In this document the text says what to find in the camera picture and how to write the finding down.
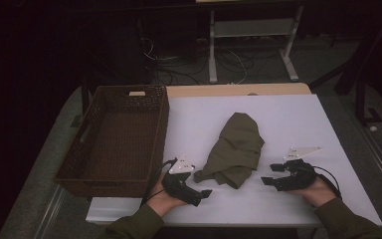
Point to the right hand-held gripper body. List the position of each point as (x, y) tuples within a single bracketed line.
[(298, 176)]

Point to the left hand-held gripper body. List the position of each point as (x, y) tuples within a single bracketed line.
[(179, 187)]

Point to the olive green pants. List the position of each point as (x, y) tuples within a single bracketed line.
[(238, 149)]

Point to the brown woven basket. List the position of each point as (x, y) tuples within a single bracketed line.
[(119, 139)]

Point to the person's left hand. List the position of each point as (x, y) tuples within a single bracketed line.
[(164, 200)]

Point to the person's right hand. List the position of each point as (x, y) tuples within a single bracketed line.
[(318, 194)]

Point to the white table board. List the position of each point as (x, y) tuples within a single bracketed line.
[(295, 116)]

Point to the small white round object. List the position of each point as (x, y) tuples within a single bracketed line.
[(373, 128)]

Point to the black metal stand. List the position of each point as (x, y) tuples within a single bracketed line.
[(360, 103)]

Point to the white metal stand frame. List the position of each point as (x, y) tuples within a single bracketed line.
[(212, 49)]

